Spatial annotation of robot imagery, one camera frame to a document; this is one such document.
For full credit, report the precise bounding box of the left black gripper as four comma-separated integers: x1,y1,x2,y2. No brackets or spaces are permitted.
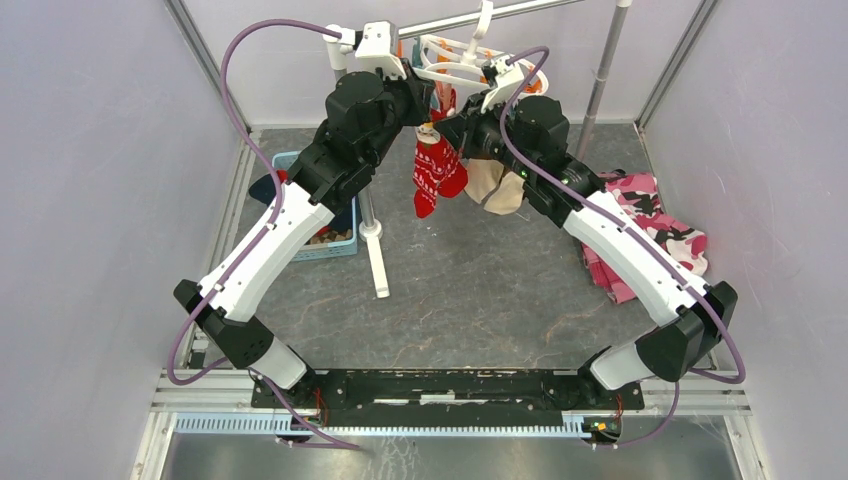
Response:
365,59,437,170

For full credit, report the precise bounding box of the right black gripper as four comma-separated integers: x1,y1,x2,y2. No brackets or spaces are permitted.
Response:
435,89,536,180

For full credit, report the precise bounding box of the pink clothespin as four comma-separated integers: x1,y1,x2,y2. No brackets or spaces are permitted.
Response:
433,88,457,115

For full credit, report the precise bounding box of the white clip hanger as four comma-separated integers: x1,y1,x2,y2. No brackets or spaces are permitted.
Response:
401,1,544,91

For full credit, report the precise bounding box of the orange clothespin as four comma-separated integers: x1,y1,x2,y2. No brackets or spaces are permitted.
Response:
523,66,541,94
436,40,453,74

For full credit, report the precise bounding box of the pink camouflage bag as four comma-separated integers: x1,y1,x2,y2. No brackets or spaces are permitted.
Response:
580,169,708,304

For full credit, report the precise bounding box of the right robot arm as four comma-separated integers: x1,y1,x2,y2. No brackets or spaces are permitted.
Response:
434,95,746,408

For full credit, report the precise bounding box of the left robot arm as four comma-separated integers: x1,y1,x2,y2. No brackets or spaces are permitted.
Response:
174,70,435,408

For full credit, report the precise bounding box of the silver white drying rack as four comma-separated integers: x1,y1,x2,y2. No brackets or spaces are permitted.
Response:
358,1,632,298

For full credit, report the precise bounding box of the light blue plastic basket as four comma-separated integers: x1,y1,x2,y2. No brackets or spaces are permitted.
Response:
271,150,360,263

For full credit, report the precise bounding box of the navy blue sock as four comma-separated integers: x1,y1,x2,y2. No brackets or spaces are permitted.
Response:
248,174,276,207

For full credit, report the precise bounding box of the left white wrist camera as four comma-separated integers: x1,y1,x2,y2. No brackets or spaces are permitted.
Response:
333,21,407,81

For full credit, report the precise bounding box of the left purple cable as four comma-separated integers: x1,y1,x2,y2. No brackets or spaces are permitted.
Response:
165,18,362,453

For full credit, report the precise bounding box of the purple cable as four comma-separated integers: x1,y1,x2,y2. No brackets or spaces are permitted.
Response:
165,18,362,453
498,46,747,450

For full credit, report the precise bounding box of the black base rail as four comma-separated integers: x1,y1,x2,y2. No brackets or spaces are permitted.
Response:
251,369,645,428

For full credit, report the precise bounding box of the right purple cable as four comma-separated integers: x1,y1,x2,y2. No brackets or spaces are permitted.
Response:
498,46,747,450

